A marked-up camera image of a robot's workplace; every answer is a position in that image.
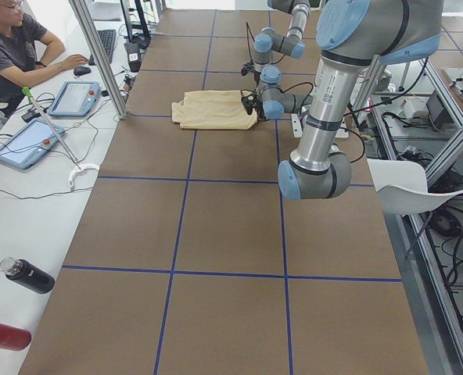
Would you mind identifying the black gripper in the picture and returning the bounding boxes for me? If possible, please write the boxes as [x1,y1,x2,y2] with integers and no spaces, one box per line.
[253,98,266,120]

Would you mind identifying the cream long-sleeve graphic shirt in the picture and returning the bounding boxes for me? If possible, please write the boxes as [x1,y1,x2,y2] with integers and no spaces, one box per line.
[171,90,258,130]

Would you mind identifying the robot arm grey silver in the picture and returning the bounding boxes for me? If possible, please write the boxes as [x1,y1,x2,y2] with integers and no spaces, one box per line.
[253,0,444,200]
[252,0,311,74]

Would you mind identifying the black keyboard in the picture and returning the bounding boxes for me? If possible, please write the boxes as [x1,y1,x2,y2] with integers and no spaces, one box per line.
[97,29,117,63]

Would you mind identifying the white plastic chair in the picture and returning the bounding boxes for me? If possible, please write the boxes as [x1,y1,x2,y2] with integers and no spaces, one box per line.
[366,158,463,259]

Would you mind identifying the far blue teach pendant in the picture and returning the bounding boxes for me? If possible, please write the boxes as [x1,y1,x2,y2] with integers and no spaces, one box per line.
[47,81,101,118]

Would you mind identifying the blue teach pendant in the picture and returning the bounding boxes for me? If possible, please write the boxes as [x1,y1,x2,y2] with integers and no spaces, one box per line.
[0,119,58,170]
[47,81,101,118]

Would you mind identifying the black computer mouse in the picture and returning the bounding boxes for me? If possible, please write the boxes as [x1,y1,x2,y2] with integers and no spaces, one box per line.
[73,66,92,77]

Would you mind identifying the near blue teach pendant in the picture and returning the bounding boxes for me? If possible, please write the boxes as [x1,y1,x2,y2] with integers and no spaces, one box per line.
[0,119,58,170]

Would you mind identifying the seated man in grey shirt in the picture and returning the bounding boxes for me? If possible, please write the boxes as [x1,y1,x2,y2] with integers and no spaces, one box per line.
[0,1,88,116]

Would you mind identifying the black water bottle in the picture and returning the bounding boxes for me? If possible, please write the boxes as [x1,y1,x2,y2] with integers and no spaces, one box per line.
[0,257,55,295]

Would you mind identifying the red bottle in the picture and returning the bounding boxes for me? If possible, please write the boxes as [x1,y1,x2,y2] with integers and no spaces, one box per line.
[0,323,32,352]

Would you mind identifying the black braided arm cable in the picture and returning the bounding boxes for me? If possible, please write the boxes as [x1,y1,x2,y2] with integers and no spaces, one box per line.
[245,21,258,66]
[239,80,430,163]

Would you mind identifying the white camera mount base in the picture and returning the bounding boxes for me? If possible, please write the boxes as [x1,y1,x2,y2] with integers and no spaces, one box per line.
[290,112,350,139]

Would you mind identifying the reacher grabber stick green handle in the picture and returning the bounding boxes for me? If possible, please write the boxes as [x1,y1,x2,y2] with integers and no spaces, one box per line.
[22,87,99,191]

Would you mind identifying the aluminium frame post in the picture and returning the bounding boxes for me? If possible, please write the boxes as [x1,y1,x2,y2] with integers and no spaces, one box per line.
[69,0,127,120]

